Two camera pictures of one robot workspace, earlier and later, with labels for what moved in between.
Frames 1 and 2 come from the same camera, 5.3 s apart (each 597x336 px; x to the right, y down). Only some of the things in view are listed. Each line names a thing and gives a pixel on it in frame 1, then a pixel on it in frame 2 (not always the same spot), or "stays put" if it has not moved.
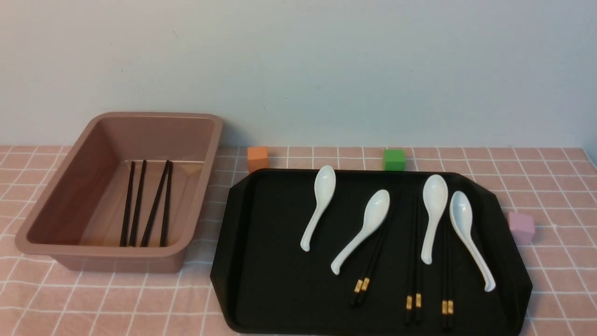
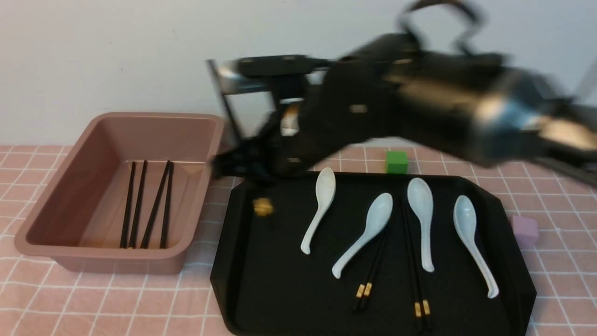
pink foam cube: x=522 y=227 stays put
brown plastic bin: x=128 y=197 stays put
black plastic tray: x=366 y=252 stays put
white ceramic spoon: x=324 y=185 stays put
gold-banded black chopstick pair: x=444 y=248 → x=262 y=206
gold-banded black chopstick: x=450 y=271 → x=262 y=206
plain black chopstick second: x=137 y=205 stays put
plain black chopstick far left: x=130 y=185 stays put
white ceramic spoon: x=435 y=194 → x=420 y=197
